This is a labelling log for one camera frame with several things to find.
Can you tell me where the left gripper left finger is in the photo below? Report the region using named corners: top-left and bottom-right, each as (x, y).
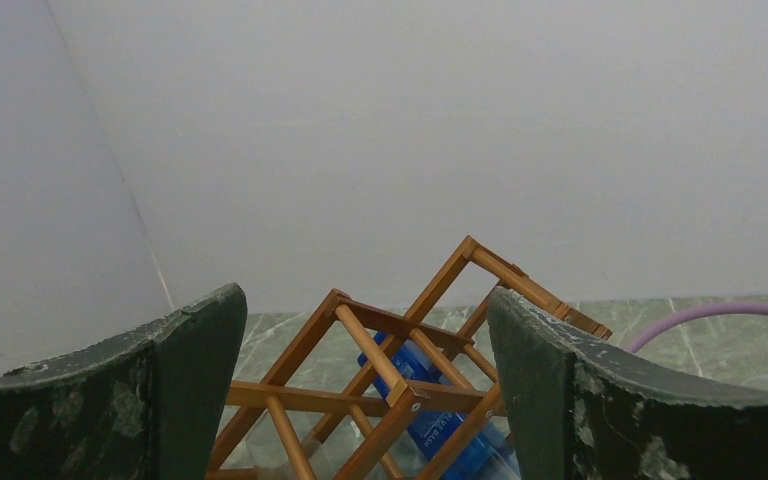
top-left (0, 283), bottom-right (248, 479)

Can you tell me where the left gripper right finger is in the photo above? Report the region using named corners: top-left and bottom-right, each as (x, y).
top-left (487, 287), bottom-right (768, 479)

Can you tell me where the blue square Blue Dash bottle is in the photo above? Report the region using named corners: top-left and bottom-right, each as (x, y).
top-left (391, 340), bottom-right (520, 480)

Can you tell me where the brown wooden wine rack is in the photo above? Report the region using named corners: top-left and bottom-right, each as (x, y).
top-left (206, 237), bottom-right (611, 479)

